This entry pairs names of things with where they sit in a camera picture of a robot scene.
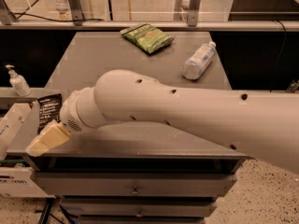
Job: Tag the metal rail frame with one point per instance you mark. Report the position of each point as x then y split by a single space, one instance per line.
183 15

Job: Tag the green chip bag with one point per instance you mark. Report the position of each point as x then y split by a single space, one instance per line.
147 37

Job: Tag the grey drawer cabinet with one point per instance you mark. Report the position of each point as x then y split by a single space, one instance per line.
134 172

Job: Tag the white pump soap bottle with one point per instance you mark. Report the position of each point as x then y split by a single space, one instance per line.
18 82

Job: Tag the white cardboard box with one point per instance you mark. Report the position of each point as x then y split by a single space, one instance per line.
10 124

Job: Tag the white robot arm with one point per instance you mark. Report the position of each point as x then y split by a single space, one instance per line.
261 124

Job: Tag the white labelled box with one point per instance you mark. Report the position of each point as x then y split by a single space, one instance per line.
18 183

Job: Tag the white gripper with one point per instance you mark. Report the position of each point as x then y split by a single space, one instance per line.
70 115

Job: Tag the black rxbar chocolate wrapper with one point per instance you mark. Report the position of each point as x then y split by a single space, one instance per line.
49 109

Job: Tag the clear plastic water bottle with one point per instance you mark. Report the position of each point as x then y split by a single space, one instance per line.
197 64

